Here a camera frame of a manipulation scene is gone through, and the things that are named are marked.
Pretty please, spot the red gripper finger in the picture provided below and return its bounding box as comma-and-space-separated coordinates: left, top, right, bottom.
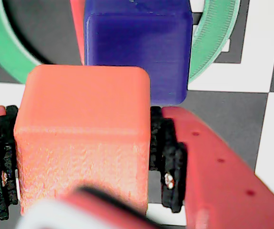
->
149, 106, 274, 229
0, 104, 20, 229

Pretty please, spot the orange cube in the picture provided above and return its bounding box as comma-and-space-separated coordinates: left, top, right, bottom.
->
14, 64, 151, 215

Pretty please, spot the blue cube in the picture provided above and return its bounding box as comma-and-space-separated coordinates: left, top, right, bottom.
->
83, 0, 193, 107

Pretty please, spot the red cube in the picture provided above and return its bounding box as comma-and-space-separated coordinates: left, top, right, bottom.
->
70, 0, 86, 66

